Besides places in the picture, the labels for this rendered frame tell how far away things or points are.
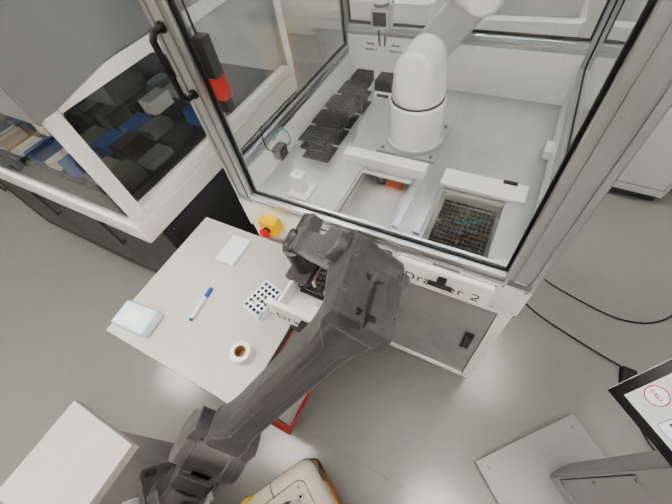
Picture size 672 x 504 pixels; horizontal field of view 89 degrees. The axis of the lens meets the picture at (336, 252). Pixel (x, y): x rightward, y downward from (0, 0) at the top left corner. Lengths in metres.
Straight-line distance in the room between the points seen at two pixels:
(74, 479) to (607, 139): 1.50
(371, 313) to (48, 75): 1.14
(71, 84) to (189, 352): 0.88
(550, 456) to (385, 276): 1.61
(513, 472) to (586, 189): 1.36
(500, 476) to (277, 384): 1.51
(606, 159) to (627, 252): 1.91
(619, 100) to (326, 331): 0.55
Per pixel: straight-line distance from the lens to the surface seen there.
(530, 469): 1.89
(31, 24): 1.29
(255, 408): 0.49
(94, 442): 1.37
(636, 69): 0.67
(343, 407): 1.87
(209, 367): 1.24
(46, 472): 1.44
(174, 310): 1.40
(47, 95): 1.30
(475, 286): 1.07
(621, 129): 0.71
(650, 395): 1.00
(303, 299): 1.14
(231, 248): 1.43
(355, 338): 0.36
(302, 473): 1.58
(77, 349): 2.66
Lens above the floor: 1.83
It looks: 54 degrees down
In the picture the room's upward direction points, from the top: 12 degrees counter-clockwise
